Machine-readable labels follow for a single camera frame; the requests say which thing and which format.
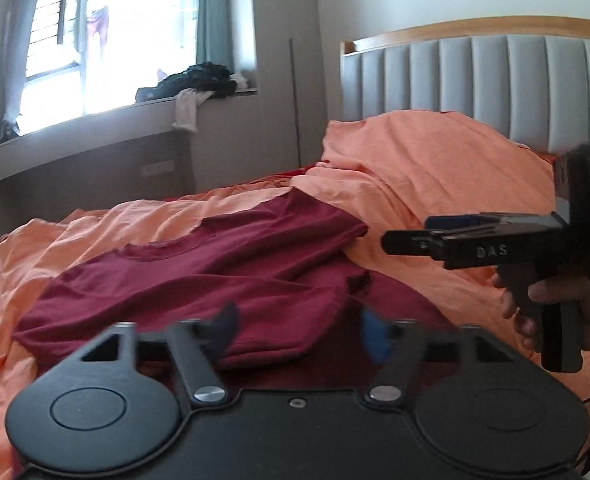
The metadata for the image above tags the wall socket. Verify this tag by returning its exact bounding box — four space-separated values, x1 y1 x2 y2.
141 160 176 178

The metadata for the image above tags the window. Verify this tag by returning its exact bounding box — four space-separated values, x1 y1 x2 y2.
5 0 206 133

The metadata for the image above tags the person's right hand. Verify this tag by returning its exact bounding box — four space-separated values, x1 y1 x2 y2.
492 275 590 353

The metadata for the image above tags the grey wardrobe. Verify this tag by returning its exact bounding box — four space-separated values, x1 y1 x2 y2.
251 0 328 173

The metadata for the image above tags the teal curtain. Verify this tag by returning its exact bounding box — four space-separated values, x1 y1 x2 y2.
195 0 256 68

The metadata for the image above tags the grey window ledge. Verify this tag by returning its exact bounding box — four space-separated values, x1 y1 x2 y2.
0 87 258 187

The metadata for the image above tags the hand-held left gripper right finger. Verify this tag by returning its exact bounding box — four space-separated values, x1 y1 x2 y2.
361 309 518 405

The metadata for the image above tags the pink hanging garment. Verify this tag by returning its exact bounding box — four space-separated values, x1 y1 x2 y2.
86 6 111 67

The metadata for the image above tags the maroon shirt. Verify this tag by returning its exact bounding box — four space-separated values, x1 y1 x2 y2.
12 191 456 372

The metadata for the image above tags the orange pillow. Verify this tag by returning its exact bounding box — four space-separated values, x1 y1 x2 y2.
320 110 563 241

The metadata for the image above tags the orange bedsheet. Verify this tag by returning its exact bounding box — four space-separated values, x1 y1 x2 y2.
0 170 590 480

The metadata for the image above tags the white cloth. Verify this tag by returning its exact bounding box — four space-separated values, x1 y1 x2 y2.
172 87 216 134

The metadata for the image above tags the grey padded wooden headboard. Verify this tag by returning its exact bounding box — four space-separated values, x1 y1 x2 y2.
340 16 590 173

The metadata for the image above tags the dark clothes pile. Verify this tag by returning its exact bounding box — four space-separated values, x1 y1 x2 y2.
136 61 236 102

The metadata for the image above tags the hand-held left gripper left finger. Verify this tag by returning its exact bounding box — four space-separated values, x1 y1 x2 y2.
82 302 240 407

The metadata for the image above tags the white sheer curtain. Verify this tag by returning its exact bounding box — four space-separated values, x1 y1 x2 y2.
0 0 43 142

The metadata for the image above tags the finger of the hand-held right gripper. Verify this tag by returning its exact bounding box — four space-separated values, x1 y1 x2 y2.
381 230 450 256
425 215 496 230

